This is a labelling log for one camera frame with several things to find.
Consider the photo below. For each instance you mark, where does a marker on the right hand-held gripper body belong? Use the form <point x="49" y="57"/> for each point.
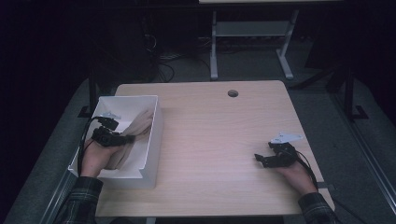
<point x="283" y="154"/>

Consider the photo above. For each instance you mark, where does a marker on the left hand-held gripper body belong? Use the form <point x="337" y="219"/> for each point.
<point x="106" y="137"/>

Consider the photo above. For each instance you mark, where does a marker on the white box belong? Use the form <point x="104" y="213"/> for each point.
<point x="149" y="146"/>

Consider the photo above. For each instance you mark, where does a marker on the person's left hand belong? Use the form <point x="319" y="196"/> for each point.
<point x="98" y="158"/>

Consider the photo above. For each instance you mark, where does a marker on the person's right hand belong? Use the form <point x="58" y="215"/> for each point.
<point x="297" y="177"/>

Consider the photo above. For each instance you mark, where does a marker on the round table grommet hole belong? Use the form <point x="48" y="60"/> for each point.
<point x="233" y="93"/>

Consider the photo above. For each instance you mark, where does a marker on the black metal stand post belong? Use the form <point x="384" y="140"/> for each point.
<point x="349" y="93"/>
<point x="92" y="90"/>

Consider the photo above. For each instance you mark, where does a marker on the aluminium rail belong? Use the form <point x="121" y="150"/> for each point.
<point x="56" y="199"/>
<point x="367" y="155"/>

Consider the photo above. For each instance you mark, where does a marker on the white metal desk frame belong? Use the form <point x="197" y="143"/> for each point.
<point x="249" y="29"/>

